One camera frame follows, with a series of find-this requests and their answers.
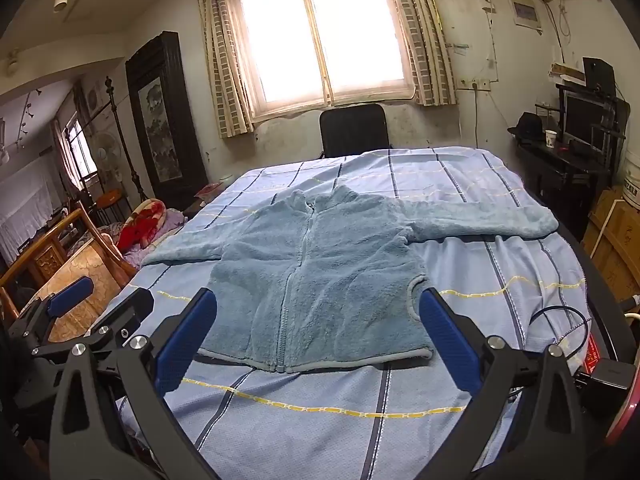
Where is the black hat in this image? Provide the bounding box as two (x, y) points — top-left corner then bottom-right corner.
(507, 112), (546, 142)

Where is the black computer monitor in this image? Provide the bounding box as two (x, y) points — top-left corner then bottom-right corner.
(564, 91), (613, 148)

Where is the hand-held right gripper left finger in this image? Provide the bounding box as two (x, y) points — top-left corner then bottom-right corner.
(48, 287), (221, 480)

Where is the light blue fleece jacket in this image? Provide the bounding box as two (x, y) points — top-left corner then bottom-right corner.
(141, 184), (560, 374)

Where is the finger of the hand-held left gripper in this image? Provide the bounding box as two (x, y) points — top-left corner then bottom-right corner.
(9, 276), (96, 358)
(86, 289), (155, 353)

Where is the black desk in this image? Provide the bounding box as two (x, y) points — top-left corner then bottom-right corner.
(515, 135), (615, 221)

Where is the small side window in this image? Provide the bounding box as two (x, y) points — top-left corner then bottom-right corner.
(62, 120), (98, 186)

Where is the dark framed picture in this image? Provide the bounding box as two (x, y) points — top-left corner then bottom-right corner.
(125, 31), (208, 196)

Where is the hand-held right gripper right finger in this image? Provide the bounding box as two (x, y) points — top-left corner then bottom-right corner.
(419, 287), (588, 480)

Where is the dark metal coat stand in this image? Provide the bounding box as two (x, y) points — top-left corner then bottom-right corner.
(102, 76), (148, 202)

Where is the red floral blanket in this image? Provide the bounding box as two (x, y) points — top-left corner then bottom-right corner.
(117, 199), (168, 251)

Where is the black box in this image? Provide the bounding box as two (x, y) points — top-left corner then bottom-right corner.
(582, 57), (617, 98)

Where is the black cable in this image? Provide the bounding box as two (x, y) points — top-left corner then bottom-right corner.
(529, 305), (594, 361)

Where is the white electric fan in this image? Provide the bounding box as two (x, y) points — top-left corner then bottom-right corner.
(90, 131), (123, 183)

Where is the carved wooden bench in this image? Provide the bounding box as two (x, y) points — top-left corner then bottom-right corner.
(0, 207), (138, 343)

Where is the white cloth cover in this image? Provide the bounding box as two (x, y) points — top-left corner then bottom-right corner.
(0, 160), (63, 256)

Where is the black chair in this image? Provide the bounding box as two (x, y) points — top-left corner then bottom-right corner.
(319, 104), (391, 159)

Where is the black power adapter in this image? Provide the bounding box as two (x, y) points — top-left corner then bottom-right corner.
(575, 357), (633, 416)

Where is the wooden crate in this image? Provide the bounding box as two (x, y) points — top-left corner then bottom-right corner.
(582, 187), (640, 301)

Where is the white plastic bucket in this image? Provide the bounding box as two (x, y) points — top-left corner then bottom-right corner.
(620, 147), (640, 201)

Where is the round orange stool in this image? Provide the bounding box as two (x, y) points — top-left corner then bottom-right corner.
(96, 190), (127, 212)

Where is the red packet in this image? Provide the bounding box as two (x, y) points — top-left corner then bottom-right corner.
(582, 332), (601, 376)

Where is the large bright window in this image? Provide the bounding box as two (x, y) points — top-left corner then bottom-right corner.
(227, 0), (418, 121)

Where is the white electrical panel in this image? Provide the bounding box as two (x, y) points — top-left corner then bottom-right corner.
(509, 0), (543, 31)

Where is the purple cloth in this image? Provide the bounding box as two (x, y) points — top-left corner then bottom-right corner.
(122, 209), (188, 267)

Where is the blue checked bed sheet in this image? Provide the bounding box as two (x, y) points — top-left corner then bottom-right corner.
(117, 146), (593, 480)

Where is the checked beige curtain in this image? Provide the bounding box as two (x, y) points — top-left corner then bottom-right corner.
(196, 0), (255, 138)
(385, 0), (458, 107)

